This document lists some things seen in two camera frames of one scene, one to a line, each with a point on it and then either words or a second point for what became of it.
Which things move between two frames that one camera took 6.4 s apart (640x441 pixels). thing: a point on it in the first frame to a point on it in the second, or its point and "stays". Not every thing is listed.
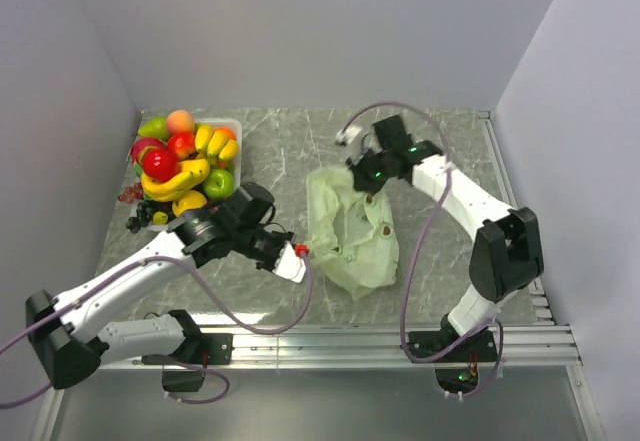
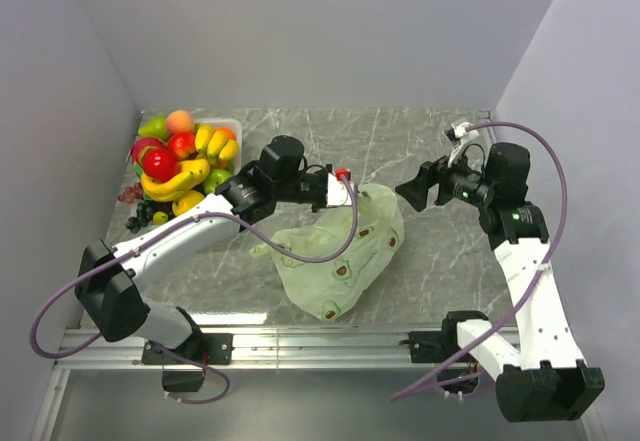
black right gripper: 362,182 to 416,191
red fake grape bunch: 132,193 stays
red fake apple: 182,145 stays
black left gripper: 284,237 to 323,172
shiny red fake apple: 160,165 stays
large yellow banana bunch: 192,175 stays
